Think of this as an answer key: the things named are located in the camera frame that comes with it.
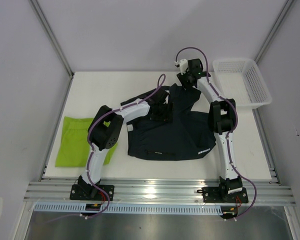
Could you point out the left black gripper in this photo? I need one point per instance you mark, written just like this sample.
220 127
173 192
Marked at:
167 116

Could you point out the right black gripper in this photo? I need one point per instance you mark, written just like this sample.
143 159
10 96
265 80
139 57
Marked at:
182 79

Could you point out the dark green shorts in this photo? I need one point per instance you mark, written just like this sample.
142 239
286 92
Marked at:
187 137

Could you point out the lime green shorts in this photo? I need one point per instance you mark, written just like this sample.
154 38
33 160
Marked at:
74 148

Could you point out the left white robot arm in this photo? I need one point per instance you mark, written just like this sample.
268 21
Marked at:
105 129

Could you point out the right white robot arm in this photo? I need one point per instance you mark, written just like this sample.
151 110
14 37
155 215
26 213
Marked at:
222 121

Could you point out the white plastic basket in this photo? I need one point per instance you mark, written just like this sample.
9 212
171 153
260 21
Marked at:
240 79

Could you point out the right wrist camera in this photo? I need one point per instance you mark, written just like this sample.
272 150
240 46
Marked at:
182 65

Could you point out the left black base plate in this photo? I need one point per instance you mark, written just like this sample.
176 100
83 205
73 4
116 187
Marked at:
107 192

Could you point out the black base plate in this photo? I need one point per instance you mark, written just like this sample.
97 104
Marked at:
107 192
213 195

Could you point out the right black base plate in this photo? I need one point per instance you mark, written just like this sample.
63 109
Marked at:
213 195

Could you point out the right aluminium frame post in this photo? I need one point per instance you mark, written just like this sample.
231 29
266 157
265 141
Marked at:
274 30

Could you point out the aluminium frame post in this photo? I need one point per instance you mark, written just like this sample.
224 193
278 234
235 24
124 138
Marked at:
274 30
39 13

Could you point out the aluminium mounting rail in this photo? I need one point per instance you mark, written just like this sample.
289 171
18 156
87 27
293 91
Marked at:
158 191

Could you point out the left aluminium frame post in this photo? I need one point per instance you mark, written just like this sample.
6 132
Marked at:
39 13

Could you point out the perforated cable tray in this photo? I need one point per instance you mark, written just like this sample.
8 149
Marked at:
121 208

